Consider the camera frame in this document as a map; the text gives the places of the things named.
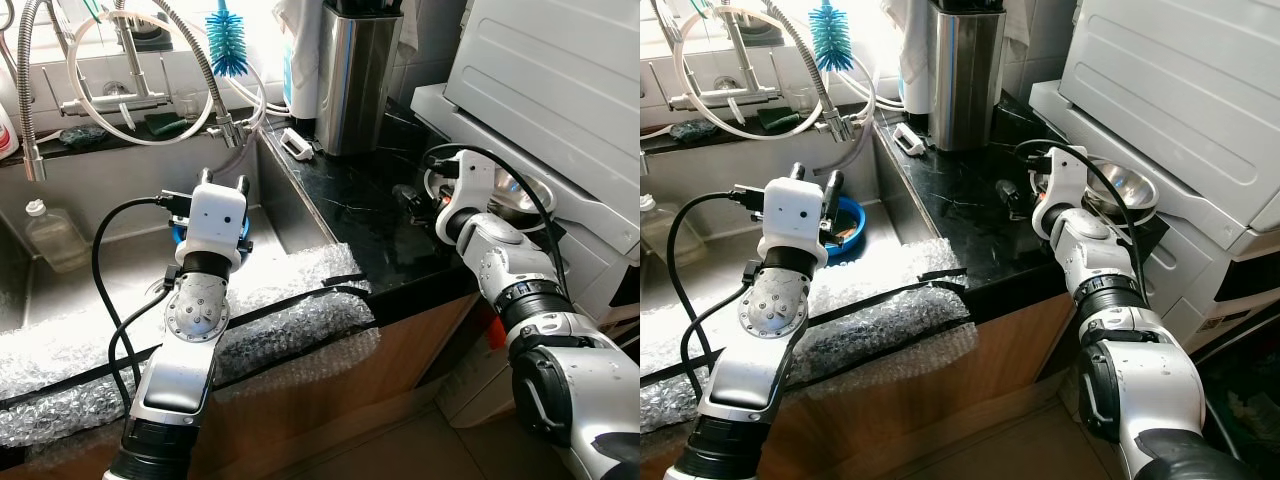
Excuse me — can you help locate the small steel bowl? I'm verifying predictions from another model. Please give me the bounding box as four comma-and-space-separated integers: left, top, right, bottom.
1083, 160, 1161, 216
495, 172, 553, 216

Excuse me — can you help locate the large steel plate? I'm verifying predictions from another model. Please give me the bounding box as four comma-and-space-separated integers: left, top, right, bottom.
1030, 155, 1167, 226
425, 163, 558, 229

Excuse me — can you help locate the steel kitchen sink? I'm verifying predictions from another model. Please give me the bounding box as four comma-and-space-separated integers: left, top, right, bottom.
0, 138, 346, 336
640, 133, 961, 331

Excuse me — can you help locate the blue plastic bowl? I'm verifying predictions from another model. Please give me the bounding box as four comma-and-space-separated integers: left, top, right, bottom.
170, 213, 253, 249
825, 195, 867, 263

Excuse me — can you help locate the steel tap with crossbar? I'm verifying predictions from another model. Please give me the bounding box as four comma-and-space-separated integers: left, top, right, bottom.
668, 5, 786, 116
60, 10, 176, 126

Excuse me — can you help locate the steel knife block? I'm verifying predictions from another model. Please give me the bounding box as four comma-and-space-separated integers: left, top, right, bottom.
925, 0, 1006, 153
318, 0, 403, 158

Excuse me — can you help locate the white bottle with blue label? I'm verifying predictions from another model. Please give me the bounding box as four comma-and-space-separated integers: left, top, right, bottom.
283, 45, 321, 123
898, 45, 931, 116

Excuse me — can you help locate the steel gooseneck spring faucet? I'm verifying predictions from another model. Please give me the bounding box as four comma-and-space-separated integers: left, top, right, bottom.
760, 0, 873, 143
115, 0, 258, 151

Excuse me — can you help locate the blue bottle brush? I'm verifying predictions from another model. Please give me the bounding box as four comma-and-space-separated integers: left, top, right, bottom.
808, 0, 854, 73
205, 0, 251, 79

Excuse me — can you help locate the white looped water tube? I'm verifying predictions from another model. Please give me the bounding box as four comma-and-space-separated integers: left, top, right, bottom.
672, 5, 901, 143
65, 8, 291, 148

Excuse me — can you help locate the white ribbed appliance panel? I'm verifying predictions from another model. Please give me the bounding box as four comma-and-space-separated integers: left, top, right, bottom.
1058, 0, 1280, 226
445, 0, 641, 226

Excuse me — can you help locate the white hanging cloth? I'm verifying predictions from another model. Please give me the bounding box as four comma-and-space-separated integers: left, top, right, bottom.
880, 0, 931, 51
272, 0, 326, 51

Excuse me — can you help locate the wooden base cabinet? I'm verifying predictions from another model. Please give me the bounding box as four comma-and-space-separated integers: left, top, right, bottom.
20, 295, 481, 480
640, 290, 1086, 480

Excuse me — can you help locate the white washing machine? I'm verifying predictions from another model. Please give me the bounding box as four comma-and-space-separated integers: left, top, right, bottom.
1028, 80, 1280, 356
410, 83, 641, 351

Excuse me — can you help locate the white and red detergent bottle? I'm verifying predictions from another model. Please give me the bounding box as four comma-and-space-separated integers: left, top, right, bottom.
0, 100, 21, 161

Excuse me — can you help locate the dark green crate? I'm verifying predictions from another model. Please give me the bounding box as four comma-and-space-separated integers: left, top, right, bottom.
1195, 340, 1280, 471

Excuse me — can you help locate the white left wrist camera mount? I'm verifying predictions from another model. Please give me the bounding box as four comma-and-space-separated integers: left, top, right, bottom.
180, 183, 251, 271
757, 178, 831, 269

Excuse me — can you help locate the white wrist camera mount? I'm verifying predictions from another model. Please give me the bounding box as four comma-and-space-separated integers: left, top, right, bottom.
180, 183, 251, 271
435, 150, 501, 246
757, 178, 831, 269
1032, 147, 1091, 241

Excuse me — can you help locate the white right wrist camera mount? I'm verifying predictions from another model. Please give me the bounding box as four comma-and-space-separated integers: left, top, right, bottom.
1032, 147, 1091, 241
435, 150, 501, 246

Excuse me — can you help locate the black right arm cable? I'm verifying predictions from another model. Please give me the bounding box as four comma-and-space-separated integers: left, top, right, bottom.
422, 145, 573, 301
1015, 140, 1148, 301

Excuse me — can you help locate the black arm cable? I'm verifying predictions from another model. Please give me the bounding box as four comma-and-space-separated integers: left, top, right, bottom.
422, 145, 573, 301
1015, 140, 1148, 301
667, 185, 771, 401
92, 190, 196, 401

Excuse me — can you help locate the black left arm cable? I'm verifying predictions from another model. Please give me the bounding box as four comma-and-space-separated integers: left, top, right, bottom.
667, 185, 771, 401
92, 190, 196, 401

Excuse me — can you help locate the steel spring sprayer hose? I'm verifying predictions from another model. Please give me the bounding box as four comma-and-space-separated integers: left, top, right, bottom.
15, 0, 53, 183

